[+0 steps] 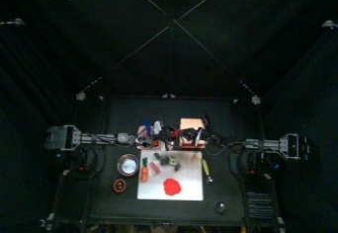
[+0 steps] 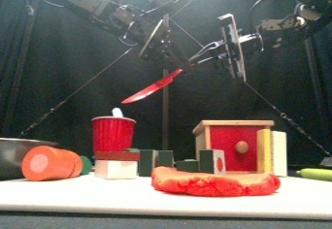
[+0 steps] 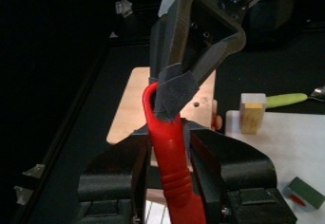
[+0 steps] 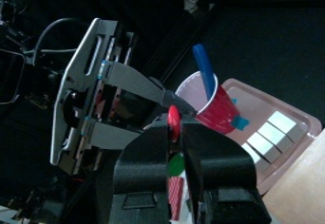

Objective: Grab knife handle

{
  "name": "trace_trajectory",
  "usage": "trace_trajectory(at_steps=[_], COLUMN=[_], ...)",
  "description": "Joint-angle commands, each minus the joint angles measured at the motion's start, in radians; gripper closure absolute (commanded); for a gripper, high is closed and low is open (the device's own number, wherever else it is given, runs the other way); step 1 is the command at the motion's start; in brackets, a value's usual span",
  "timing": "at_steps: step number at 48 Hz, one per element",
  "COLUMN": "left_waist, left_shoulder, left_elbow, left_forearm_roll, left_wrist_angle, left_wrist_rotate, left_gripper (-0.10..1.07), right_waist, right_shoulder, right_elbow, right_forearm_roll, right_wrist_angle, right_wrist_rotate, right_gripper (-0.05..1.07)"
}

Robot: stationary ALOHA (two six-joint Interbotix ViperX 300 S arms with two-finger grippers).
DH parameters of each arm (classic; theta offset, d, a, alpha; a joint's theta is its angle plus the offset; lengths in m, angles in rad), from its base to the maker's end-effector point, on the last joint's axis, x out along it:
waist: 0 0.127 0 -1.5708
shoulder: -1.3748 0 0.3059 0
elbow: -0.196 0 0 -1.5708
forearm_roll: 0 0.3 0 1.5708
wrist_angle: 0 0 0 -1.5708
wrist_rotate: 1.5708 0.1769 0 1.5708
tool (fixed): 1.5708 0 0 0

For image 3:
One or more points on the yellow and white block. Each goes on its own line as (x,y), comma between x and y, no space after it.
(253,117)

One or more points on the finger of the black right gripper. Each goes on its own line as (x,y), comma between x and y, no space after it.
(162,44)
(178,88)

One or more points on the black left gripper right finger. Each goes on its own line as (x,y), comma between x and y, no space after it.
(237,171)

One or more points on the silver frame bracket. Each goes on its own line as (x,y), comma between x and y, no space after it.
(124,8)
(113,35)
(23,196)
(35,171)

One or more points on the green block with red dot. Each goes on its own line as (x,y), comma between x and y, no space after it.
(311,191)

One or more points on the white cutting board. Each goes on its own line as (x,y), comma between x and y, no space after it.
(292,152)

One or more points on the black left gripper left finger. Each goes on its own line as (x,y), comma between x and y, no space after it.
(106,177)

